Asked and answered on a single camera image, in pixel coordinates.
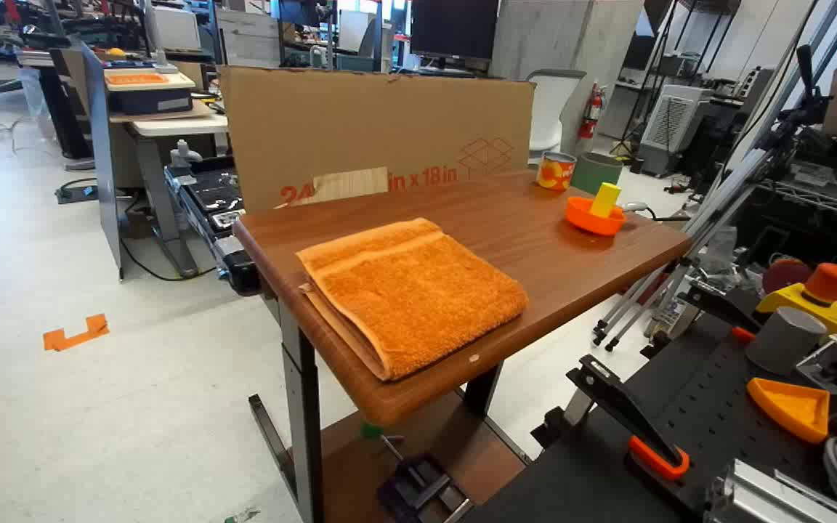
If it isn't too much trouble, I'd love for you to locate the aluminium extrusion bar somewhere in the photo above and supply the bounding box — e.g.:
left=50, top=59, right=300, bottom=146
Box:
left=704, top=457, right=837, bottom=523

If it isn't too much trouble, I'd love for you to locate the orange triangular tray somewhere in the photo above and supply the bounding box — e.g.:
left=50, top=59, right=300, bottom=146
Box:
left=743, top=375, right=833, bottom=448

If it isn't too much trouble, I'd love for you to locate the black metal floor device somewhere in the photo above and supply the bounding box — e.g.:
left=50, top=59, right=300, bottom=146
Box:
left=374, top=452, right=473, bottom=523

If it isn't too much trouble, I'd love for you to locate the red fire extinguisher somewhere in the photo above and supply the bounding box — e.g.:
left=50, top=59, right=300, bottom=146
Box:
left=576, top=85, right=608, bottom=146

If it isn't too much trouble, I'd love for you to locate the black equipment rail cart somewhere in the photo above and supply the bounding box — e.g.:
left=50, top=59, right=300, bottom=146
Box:
left=166, top=154, right=265, bottom=297

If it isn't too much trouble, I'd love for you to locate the white office desk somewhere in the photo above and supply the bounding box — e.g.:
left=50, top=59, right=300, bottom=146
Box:
left=124, top=108, right=233, bottom=278

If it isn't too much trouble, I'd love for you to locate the black clamp with orange handle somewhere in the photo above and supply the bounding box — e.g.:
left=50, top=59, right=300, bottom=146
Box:
left=564, top=351, right=695, bottom=486

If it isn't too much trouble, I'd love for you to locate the brown wooden base board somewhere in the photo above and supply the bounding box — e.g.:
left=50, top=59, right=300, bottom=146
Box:
left=319, top=390, right=529, bottom=523

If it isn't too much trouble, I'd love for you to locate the yellow block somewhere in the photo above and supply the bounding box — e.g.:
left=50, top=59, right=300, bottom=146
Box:
left=588, top=181, right=624, bottom=220

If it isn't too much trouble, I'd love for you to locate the dark red ball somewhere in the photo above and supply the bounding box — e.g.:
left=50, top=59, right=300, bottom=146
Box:
left=762, top=255, right=813, bottom=297

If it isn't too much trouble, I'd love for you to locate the green box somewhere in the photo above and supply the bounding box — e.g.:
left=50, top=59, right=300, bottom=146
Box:
left=570, top=154, right=624, bottom=197

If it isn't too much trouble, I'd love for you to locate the black perforated breadboard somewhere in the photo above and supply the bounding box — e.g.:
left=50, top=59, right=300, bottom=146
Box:
left=466, top=313, right=837, bottom=523

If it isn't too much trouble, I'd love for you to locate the black box with orange lid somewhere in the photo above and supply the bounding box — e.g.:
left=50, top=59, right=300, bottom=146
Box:
left=101, top=67, right=198, bottom=117

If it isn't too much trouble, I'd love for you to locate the large brown cardboard sheet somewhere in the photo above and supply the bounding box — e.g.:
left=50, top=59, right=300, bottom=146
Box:
left=221, top=63, right=538, bottom=215

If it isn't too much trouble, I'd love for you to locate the orange and yellow toy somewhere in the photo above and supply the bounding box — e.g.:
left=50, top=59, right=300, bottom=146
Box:
left=561, top=194, right=628, bottom=242

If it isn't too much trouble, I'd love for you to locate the orange towel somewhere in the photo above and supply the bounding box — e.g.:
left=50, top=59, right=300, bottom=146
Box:
left=293, top=215, right=529, bottom=384

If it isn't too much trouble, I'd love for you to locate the orange and yellow cup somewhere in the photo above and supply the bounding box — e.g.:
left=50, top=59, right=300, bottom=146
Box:
left=535, top=152, right=577, bottom=194

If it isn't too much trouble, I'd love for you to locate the black computer monitor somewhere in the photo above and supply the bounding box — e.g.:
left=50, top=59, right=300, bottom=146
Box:
left=410, top=0, right=500, bottom=63

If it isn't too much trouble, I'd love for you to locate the grey cylinder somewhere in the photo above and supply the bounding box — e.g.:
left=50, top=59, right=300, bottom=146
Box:
left=746, top=304, right=832, bottom=378

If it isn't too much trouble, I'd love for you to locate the blue desk partition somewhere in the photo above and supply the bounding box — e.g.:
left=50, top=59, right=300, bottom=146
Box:
left=78, top=41, right=128, bottom=278

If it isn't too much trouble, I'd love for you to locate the white equipment cart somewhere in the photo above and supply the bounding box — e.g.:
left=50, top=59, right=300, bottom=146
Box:
left=634, top=80, right=715, bottom=181

